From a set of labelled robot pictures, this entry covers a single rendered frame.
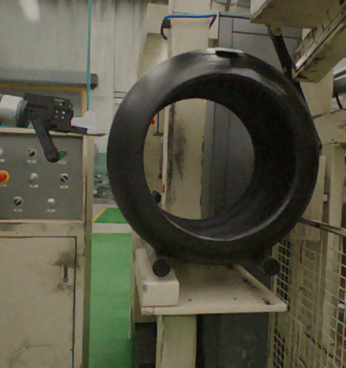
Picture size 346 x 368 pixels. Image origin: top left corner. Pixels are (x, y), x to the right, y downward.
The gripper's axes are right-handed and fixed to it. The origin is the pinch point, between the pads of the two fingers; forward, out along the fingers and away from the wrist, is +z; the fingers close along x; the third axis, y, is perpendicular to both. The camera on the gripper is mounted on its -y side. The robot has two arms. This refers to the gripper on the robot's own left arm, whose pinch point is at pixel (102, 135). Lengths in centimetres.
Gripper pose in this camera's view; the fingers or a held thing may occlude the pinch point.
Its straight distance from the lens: 95.5
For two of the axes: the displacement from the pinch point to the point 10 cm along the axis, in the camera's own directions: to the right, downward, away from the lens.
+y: 1.5, -9.9, -0.3
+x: -1.5, -0.6, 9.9
